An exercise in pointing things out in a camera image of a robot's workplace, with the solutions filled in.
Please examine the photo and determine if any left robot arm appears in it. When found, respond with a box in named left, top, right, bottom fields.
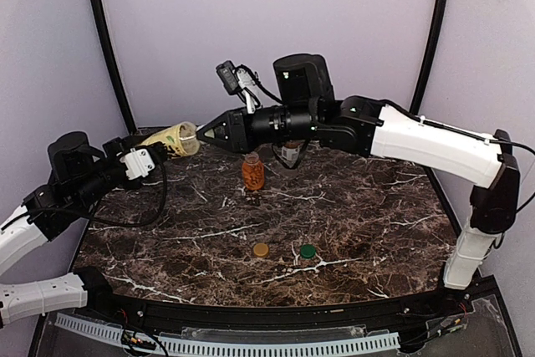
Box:
left=1, top=131, right=168, bottom=325

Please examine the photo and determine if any white slotted cable duct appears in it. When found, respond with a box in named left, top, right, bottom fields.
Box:
left=54, top=314, right=400, bottom=356

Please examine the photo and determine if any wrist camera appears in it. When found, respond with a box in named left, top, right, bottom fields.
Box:
left=216, top=60, right=262, bottom=114
left=118, top=146, right=162, bottom=181

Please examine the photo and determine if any gold bottle cap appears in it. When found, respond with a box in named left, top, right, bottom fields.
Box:
left=252, top=242, right=270, bottom=258

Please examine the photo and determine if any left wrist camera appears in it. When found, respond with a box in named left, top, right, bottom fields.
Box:
left=118, top=146, right=162, bottom=181

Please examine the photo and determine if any green bottle cap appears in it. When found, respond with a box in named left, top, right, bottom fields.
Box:
left=299, top=244, right=317, bottom=259

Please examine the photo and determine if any left black frame post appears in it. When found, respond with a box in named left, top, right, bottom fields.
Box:
left=89, top=0, right=137, bottom=134

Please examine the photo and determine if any right black frame post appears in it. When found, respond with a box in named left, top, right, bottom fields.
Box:
left=410, top=0, right=447, bottom=115

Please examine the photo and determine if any brown drink bottle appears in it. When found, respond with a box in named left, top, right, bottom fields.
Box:
left=281, top=141, right=301, bottom=179

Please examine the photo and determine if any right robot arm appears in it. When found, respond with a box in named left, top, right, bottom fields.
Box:
left=196, top=54, right=523, bottom=290

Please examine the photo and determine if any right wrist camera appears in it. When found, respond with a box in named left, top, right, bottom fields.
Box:
left=216, top=60, right=262, bottom=114

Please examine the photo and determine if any orange juice bottle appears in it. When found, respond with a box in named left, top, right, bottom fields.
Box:
left=242, top=151, right=265, bottom=191

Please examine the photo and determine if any black frame post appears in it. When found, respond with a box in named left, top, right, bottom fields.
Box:
left=89, top=0, right=137, bottom=134
left=410, top=0, right=447, bottom=115

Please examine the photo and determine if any black front rail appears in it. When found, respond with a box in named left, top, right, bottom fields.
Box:
left=83, top=284, right=463, bottom=332

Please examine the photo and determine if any yellow tea bottle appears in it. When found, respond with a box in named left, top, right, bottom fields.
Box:
left=140, top=121, right=201, bottom=159

